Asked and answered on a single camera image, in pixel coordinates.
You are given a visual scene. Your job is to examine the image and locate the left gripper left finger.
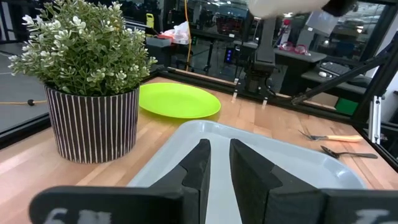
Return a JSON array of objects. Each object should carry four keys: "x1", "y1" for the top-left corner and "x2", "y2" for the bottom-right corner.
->
[{"x1": 28, "y1": 138, "x2": 212, "y2": 224}]

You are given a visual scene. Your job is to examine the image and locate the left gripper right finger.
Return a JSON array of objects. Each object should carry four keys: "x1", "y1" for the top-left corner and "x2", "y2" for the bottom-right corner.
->
[{"x1": 229, "y1": 138, "x2": 398, "y2": 224}]

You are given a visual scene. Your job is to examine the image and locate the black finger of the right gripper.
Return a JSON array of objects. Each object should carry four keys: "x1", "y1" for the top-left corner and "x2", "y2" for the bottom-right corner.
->
[{"x1": 322, "y1": 0, "x2": 358, "y2": 17}]

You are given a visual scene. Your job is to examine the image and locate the lime green plate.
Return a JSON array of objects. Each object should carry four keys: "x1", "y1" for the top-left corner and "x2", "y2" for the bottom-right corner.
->
[{"x1": 138, "y1": 82, "x2": 222, "y2": 119}]

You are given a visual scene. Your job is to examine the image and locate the grey plastic tray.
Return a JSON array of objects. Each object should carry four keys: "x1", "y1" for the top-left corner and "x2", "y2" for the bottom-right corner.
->
[{"x1": 127, "y1": 119, "x2": 368, "y2": 224}]

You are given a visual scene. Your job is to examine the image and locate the black spoon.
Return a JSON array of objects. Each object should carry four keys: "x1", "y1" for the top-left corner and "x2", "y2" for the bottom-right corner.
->
[{"x1": 320, "y1": 145, "x2": 379, "y2": 160}]

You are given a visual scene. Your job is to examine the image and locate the black computer keyboard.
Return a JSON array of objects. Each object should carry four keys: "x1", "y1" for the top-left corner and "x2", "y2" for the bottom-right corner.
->
[{"x1": 320, "y1": 61, "x2": 351, "y2": 75}]

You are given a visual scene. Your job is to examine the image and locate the red safety glasses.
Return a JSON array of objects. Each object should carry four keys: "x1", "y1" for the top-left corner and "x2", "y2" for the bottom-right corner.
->
[{"x1": 279, "y1": 42, "x2": 312, "y2": 56}]

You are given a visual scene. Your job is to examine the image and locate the green box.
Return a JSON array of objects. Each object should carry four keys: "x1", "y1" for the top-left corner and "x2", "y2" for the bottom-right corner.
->
[{"x1": 335, "y1": 98, "x2": 359, "y2": 116}]

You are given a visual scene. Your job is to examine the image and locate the dark striped plant pot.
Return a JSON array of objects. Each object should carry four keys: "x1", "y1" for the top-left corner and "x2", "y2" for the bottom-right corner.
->
[{"x1": 44, "y1": 85, "x2": 141, "y2": 165}]

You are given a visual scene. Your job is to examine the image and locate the grey storage bin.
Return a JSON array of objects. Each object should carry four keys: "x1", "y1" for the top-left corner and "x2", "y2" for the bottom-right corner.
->
[{"x1": 154, "y1": 36, "x2": 172, "y2": 48}]

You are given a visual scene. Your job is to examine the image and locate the white plastic bag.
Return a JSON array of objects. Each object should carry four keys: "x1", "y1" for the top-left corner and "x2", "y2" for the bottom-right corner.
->
[{"x1": 163, "y1": 21, "x2": 191, "y2": 45}]

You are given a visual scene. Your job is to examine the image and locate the artificial green plant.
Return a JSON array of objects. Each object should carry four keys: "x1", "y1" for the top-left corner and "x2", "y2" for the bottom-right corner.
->
[{"x1": 7, "y1": 0, "x2": 159, "y2": 97}]

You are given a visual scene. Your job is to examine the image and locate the black aluminium table frame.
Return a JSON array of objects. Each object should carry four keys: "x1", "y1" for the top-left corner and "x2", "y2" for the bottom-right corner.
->
[{"x1": 0, "y1": 30, "x2": 398, "y2": 172}]

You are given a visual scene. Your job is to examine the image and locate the silver aluminium bracket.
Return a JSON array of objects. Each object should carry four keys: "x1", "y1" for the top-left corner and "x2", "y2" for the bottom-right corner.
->
[{"x1": 368, "y1": 95, "x2": 382, "y2": 144}]

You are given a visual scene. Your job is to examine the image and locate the yellow hanging cable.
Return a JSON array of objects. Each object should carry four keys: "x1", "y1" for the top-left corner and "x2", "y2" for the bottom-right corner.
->
[{"x1": 183, "y1": 0, "x2": 192, "y2": 72}]

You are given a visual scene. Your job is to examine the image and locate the rope with black ball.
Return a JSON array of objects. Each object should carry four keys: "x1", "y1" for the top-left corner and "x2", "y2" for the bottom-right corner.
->
[{"x1": 0, "y1": 99, "x2": 47, "y2": 106}]

